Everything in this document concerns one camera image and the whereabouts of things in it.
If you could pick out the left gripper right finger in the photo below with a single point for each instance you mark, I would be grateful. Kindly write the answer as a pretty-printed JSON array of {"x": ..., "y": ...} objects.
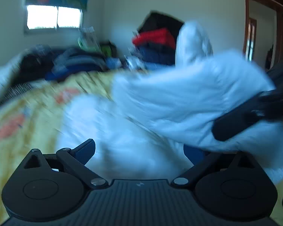
[{"x": 201, "y": 160}]

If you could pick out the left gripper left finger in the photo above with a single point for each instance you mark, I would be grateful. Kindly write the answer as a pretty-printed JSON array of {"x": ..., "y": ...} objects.
[{"x": 74, "y": 161}]

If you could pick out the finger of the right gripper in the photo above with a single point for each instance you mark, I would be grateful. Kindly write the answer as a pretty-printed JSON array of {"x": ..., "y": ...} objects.
[{"x": 242, "y": 117}]

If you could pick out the white quilted down jacket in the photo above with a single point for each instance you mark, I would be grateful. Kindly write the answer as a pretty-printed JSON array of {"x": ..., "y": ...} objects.
[{"x": 140, "y": 131}]

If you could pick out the navy blue clothes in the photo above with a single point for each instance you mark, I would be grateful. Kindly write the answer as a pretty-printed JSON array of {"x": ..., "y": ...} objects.
[{"x": 158, "y": 54}]

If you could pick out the yellow floral bed sheet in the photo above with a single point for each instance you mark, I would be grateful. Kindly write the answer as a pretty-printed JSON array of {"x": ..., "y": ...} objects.
[{"x": 37, "y": 119}]

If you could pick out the brown wooden door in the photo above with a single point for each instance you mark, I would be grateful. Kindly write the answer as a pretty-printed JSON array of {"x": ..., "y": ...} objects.
[{"x": 263, "y": 28}]

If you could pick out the stack of dark folded sweaters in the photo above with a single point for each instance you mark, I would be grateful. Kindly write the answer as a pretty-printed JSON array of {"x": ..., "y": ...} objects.
[{"x": 56, "y": 64}]

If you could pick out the white text-print quilt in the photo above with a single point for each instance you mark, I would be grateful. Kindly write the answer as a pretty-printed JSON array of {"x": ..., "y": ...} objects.
[{"x": 8, "y": 73}]

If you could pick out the light blue blanket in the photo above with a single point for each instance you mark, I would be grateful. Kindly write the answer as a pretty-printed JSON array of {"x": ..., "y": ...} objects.
[{"x": 118, "y": 63}]

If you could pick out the black and white garment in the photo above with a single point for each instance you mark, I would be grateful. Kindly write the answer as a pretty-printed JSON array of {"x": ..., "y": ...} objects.
[{"x": 133, "y": 63}]

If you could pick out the patterned grey cushion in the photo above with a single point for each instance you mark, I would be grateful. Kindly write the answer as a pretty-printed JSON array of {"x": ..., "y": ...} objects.
[{"x": 87, "y": 40}]

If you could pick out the red jacket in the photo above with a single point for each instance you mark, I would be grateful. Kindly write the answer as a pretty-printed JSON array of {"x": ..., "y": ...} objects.
[{"x": 160, "y": 36}]

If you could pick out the black coat on pile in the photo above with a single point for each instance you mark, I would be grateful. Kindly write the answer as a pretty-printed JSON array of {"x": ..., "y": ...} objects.
[{"x": 155, "y": 21}]

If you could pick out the window with frame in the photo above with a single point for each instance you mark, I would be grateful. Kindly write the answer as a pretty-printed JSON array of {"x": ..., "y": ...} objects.
[{"x": 51, "y": 18}]

